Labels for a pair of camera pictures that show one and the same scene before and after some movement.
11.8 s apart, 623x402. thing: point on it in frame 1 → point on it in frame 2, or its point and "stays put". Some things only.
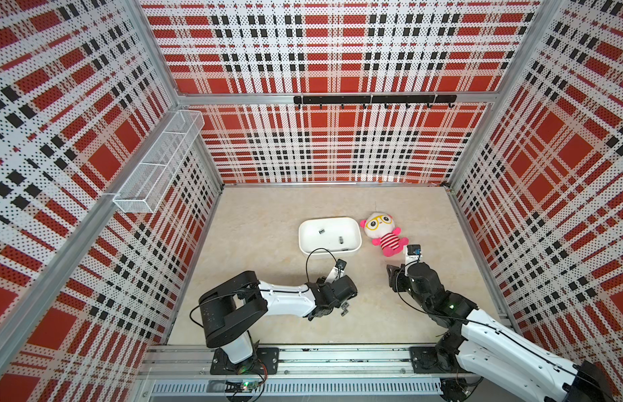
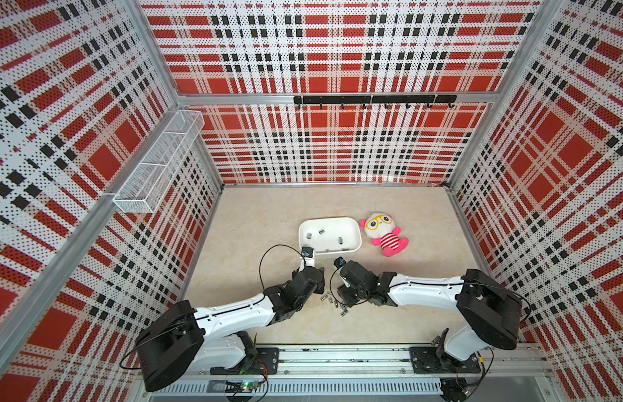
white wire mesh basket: x=149 y=183 stays put
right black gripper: x=397 y=275 → x=344 y=296
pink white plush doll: x=382 y=225 stays put
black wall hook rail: x=377 y=99 stays put
